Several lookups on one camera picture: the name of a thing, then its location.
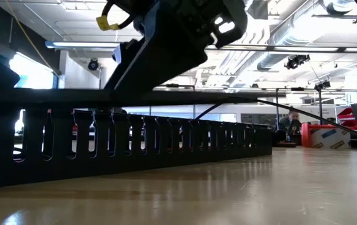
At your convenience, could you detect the red and white box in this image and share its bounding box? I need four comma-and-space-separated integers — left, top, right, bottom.
301, 122, 351, 149

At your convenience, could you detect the black ceiling cable reel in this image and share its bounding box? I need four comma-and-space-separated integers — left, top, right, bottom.
87, 58, 100, 71

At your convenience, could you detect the yellow hanging cable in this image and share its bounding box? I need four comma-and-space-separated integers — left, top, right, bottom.
4, 0, 57, 76

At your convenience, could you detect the black zip tie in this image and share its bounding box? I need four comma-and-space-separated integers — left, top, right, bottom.
194, 96, 357, 146

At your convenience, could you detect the black distant rig frame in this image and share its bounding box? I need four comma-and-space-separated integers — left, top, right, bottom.
274, 80, 332, 132

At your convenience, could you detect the black cable with yellow tag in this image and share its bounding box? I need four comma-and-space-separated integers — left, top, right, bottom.
96, 0, 137, 31

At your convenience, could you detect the red case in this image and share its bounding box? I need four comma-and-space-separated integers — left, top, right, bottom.
336, 107, 356, 126

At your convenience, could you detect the person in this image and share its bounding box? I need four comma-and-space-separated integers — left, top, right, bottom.
278, 109, 303, 138

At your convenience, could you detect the silver ventilation duct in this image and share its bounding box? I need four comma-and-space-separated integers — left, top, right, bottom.
256, 0, 335, 71

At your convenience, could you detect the black duct cover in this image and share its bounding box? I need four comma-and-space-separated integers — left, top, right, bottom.
0, 88, 279, 109

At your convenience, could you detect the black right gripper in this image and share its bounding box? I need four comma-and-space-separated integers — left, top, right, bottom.
104, 0, 248, 91

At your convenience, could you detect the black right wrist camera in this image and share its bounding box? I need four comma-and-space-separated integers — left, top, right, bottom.
111, 39, 144, 65

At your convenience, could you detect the black slotted cable duct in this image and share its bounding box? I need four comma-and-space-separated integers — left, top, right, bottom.
0, 107, 273, 190

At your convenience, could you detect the long ceiling light strip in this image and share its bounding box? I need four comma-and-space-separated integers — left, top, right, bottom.
45, 40, 357, 53

